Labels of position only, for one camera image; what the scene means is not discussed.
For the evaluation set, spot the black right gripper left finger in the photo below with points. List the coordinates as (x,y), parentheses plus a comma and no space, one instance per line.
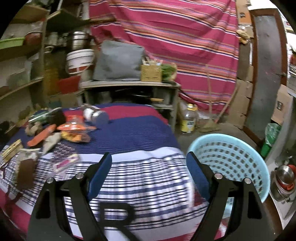
(49,220)

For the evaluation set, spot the orange yellow snack wrapper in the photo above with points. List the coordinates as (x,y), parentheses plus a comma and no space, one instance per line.
(76,136)

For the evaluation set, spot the clear brown plastic packet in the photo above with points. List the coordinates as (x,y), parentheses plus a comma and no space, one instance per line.
(25,168)

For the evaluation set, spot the pink blister pack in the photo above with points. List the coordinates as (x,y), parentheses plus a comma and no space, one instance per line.
(62,158)

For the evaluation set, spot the light blue laundry basket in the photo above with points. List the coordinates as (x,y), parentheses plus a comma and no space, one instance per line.
(234,159)

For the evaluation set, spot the orange plastic bag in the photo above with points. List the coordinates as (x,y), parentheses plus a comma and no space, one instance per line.
(39,138)

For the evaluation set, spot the white crumpled paper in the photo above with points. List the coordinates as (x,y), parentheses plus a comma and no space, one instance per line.
(50,142)

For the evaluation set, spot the green plastic bag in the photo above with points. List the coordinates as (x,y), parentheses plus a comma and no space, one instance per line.
(272,131)

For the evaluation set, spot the crumpled brown paper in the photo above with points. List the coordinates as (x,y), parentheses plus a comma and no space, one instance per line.
(33,129)

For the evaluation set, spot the striped blue red tablecloth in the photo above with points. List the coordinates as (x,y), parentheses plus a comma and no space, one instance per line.
(148,172)

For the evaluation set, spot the red foil wrapper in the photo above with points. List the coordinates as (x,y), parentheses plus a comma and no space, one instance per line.
(75,123)

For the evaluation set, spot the black cup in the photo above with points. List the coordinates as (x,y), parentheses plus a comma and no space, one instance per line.
(56,117)

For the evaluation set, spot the green label plastic jar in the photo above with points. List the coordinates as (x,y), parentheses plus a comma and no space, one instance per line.
(43,115)

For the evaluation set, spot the cardboard box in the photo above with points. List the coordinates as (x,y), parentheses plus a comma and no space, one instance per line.
(282,105)

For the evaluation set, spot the glass jar metal lid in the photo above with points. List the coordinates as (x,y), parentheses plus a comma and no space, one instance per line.
(98,117)

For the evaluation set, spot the yellow oil bottle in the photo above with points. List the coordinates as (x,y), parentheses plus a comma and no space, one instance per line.
(188,118)

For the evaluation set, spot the red plastic basket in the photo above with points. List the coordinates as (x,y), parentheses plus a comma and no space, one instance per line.
(69,85)

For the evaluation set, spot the low concrete shelf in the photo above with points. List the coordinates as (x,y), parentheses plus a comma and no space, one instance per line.
(121,91)

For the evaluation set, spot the wooden corner shelf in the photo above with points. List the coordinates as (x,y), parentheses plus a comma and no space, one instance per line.
(22,67)

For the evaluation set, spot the large amber oil jug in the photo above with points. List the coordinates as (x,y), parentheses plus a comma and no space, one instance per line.
(51,76)

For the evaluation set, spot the white plastic bucket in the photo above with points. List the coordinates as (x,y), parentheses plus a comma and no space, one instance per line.
(79,60)

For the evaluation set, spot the grey cloth cover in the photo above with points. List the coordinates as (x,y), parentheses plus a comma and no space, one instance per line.
(118,61)

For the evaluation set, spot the beige utensil holder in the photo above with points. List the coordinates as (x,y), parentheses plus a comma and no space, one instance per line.
(151,70)

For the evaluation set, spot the green plastic tray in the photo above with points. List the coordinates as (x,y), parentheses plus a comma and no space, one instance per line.
(12,42)

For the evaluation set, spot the steel pot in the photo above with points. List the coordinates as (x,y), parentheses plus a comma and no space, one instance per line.
(78,40)

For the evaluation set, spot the red striped curtain cloth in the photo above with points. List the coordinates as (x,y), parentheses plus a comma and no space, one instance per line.
(189,34)

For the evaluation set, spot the black pan wooden handle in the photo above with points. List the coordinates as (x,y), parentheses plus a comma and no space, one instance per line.
(145,99)

